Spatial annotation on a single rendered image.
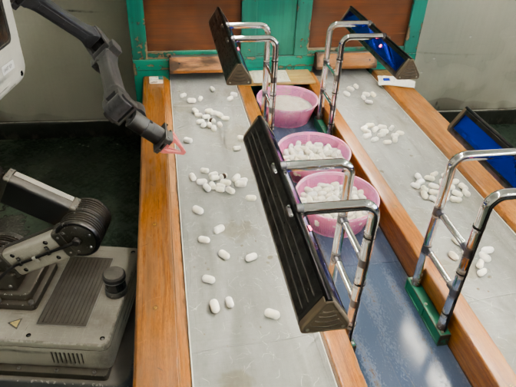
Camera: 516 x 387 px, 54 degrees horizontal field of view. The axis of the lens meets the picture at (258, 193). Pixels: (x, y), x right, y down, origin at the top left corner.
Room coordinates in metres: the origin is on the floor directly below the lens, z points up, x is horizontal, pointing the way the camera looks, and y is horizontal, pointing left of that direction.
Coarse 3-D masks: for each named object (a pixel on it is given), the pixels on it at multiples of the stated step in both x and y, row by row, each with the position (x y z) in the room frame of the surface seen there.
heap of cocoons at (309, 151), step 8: (296, 144) 1.65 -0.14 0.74; (304, 144) 1.68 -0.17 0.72; (312, 144) 1.65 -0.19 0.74; (320, 144) 1.66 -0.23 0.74; (328, 144) 1.66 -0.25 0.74; (288, 152) 1.60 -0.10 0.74; (296, 152) 1.61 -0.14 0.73; (304, 152) 1.63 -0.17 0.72; (312, 152) 1.60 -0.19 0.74; (320, 152) 1.60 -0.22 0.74; (328, 152) 1.60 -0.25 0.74; (336, 152) 1.61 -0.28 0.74; (288, 160) 1.53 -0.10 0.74
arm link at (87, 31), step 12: (24, 0) 1.51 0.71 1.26; (36, 0) 1.53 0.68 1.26; (48, 0) 1.59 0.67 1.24; (48, 12) 1.57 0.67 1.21; (60, 12) 1.60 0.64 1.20; (60, 24) 1.61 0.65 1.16; (72, 24) 1.64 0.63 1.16; (84, 24) 1.71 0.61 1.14; (84, 36) 1.68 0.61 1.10; (96, 36) 1.71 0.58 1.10; (96, 48) 1.74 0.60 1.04
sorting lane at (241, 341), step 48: (192, 96) 2.04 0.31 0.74; (192, 144) 1.62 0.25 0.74; (240, 144) 1.63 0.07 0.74; (192, 192) 1.32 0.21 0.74; (240, 192) 1.33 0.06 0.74; (192, 240) 1.08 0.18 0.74; (240, 240) 1.09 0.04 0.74; (192, 288) 0.90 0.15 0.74; (240, 288) 0.91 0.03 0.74; (192, 336) 0.75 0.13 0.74; (240, 336) 0.75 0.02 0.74; (288, 336) 0.76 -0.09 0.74; (192, 384) 0.63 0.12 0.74; (240, 384) 0.63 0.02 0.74; (288, 384) 0.64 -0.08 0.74; (336, 384) 0.64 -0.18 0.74
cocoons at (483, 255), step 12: (348, 96) 2.11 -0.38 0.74; (372, 96) 2.11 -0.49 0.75; (384, 132) 1.75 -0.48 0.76; (396, 132) 1.76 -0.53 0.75; (420, 180) 1.42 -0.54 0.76; (432, 180) 1.44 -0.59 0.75; (456, 180) 1.43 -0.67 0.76; (432, 192) 1.36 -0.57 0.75; (456, 192) 1.36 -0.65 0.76; (468, 192) 1.36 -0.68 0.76; (456, 240) 1.12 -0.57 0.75; (480, 252) 1.07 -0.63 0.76; (492, 252) 1.08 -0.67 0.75; (480, 264) 1.02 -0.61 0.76
